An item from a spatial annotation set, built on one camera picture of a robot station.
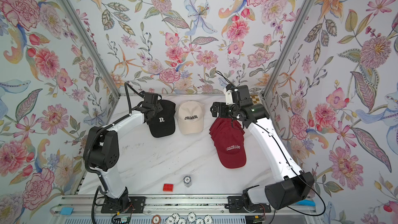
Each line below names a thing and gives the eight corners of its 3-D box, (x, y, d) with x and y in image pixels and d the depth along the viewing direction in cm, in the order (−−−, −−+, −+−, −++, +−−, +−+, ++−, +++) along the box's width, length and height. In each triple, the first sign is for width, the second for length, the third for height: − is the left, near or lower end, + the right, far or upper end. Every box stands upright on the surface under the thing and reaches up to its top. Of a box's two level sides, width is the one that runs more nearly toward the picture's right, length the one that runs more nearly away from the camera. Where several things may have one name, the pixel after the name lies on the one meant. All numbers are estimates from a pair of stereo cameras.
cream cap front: (176, 134, 102) (174, 126, 94) (178, 110, 115) (177, 100, 107) (204, 134, 102) (204, 126, 94) (203, 110, 115) (204, 100, 107)
